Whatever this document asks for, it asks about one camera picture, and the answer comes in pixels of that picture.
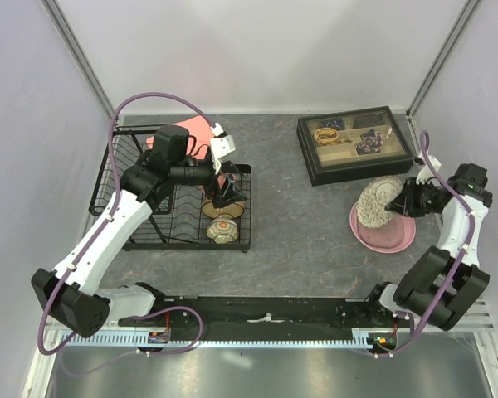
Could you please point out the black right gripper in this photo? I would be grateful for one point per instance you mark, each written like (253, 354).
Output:
(405, 201)

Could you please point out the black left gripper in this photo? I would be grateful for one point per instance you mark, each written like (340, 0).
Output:
(229, 196)

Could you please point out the brown floral bowl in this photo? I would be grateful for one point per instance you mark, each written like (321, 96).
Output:
(231, 211)

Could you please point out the pink plate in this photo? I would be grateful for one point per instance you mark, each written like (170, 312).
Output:
(410, 227)

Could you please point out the speckled ceramic plate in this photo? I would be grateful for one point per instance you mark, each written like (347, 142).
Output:
(371, 206)

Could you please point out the clear glass plate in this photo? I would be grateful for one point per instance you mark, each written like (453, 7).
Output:
(389, 236)

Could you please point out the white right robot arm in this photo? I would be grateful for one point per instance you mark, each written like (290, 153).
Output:
(446, 281)

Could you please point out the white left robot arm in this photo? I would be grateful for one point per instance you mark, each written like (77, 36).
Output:
(70, 291)

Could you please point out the pink ceramic mug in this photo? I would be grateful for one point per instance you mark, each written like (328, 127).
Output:
(216, 185)

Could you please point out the small white patterned bowl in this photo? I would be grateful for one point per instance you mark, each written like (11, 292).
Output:
(222, 231)

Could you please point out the pink folded cloth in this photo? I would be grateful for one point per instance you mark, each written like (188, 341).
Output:
(195, 132)

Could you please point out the dark floral fabric rosette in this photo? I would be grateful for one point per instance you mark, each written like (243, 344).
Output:
(371, 142)

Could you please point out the black compartment display box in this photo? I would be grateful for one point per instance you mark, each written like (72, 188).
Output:
(330, 155)

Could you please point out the blue patterned fabric roll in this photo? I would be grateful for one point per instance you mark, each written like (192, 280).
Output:
(337, 124)

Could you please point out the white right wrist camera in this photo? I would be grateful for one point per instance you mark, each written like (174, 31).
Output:
(428, 168)

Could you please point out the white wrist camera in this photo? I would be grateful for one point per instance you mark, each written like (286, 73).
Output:
(221, 145)
(428, 168)

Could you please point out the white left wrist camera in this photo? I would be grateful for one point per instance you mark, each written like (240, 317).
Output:
(221, 145)

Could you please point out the black wire dish rack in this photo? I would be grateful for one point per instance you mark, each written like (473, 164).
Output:
(178, 223)

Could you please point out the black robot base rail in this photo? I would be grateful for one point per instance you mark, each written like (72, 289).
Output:
(275, 319)

